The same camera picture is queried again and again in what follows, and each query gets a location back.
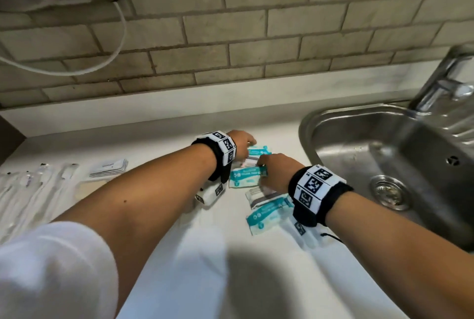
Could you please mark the person's left hand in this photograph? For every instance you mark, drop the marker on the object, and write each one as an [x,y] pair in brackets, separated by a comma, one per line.
[240,143]

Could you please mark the person's right hand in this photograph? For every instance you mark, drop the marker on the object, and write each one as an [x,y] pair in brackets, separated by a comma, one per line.
[281,174]

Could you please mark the stack of small white sachets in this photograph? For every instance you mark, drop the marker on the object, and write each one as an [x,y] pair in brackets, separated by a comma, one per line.
[109,166]

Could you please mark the person's right forearm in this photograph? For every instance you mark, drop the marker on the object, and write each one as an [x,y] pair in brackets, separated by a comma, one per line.
[400,255]

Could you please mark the white countertop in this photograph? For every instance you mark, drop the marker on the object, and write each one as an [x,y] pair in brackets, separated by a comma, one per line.
[222,263]

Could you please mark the black wristband with marker tags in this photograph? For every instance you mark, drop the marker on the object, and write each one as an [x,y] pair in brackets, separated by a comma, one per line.
[218,155]
[318,193]

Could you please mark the steel sink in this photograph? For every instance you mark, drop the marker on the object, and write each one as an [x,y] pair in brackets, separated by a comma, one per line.
[370,144]

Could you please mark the steel faucet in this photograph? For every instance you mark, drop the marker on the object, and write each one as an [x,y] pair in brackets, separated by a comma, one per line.
[437,85]

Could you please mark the white shirt sleeve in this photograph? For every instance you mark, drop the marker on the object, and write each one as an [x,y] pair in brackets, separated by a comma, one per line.
[52,274]

